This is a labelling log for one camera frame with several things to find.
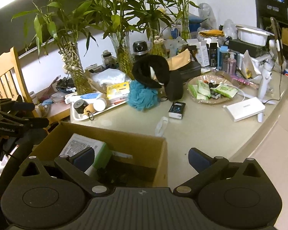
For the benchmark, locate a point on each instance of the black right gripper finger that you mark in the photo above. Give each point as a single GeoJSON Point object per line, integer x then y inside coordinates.
{"type": "Point", "coordinates": [32, 122]}

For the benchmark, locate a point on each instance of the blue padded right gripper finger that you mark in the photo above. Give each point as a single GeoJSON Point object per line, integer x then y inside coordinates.
{"type": "Point", "coordinates": [199, 160]}
{"type": "Point", "coordinates": [83, 159]}

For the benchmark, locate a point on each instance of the green and white box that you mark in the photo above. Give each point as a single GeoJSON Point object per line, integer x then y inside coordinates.
{"type": "Point", "coordinates": [78, 143]}

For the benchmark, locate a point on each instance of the teal bath loofah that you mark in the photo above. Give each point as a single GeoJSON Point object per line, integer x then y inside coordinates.
{"type": "Point", "coordinates": [141, 97]}

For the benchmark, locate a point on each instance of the wooden chair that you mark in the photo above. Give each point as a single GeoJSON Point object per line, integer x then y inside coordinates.
{"type": "Point", "coordinates": [12, 85]}

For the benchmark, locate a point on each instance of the white plastic tray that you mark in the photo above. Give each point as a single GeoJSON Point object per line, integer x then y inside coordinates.
{"type": "Point", "coordinates": [89, 105]}

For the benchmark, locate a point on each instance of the cardboard box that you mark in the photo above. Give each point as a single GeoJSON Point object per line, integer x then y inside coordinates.
{"type": "Point", "coordinates": [131, 148]}

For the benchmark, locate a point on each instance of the small black card box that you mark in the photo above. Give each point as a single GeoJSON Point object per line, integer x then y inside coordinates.
{"type": "Point", "coordinates": [176, 110]}

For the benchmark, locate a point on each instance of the white power bank box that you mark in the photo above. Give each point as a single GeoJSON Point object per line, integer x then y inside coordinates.
{"type": "Point", "coordinates": [245, 109]}

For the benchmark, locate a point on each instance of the green wet wipes pack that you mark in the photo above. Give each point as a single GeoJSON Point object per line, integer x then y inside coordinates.
{"type": "Point", "coordinates": [226, 90]}

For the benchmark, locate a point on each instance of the yellow medicine box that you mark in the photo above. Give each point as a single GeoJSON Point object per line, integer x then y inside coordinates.
{"type": "Point", "coordinates": [118, 90]}

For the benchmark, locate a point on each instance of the black speaker cylinder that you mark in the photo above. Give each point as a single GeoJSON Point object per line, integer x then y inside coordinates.
{"type": "Point", "coordinates": [174, 88]}

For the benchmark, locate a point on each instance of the white gimbal tripod stand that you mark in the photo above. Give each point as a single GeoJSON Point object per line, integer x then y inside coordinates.
{"type": "Point", "coordinates": [275, 47]}

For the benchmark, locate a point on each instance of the black zip case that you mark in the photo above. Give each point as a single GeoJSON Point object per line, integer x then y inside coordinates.
{"type": "Point", "coordinates": [191, 70]}

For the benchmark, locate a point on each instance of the bamboo plant in vase left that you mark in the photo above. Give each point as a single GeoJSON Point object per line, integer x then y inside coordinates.
{"type": "Point", "coordinates": [66, 39]}

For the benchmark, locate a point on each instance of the bamboo plant in vase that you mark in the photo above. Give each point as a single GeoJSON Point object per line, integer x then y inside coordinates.
{"type": "Point", "coordinates": [66, 39]}
{"type": "Point", "coordinates": [172, 13]}
{"type": "Point", "coordinates": [113, 19]}

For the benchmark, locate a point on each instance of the pink soap pump bottle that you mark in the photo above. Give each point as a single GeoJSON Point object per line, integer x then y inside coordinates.
{"type": "Point", "coordinates": [231, 64]}

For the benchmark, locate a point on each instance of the brown paper envelope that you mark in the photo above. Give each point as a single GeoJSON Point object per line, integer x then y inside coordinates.
{"type": "Point", "coordinates": [179, 60]}

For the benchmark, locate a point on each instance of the black insulated mug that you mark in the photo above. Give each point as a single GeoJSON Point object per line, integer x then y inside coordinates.
{"type": "Point", "coordinates": [141, 48]}

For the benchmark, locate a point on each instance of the white food container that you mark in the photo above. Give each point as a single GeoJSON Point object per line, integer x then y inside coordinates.
{"type": "Point", "coordinates": [251, 35]}

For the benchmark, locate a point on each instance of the bamboo plant in vase middle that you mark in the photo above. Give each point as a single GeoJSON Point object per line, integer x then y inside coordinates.
{"type": "Point", "coordinates": [113, 19]}

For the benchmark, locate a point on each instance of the bamboo plant in vase right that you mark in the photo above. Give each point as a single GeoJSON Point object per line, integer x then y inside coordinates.
{"type": "Point", "coordinates": [172, 13]}

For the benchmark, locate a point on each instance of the black wall television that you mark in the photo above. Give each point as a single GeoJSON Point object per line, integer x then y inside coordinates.
{"type": "Point", "coordinates": [23, 23]}

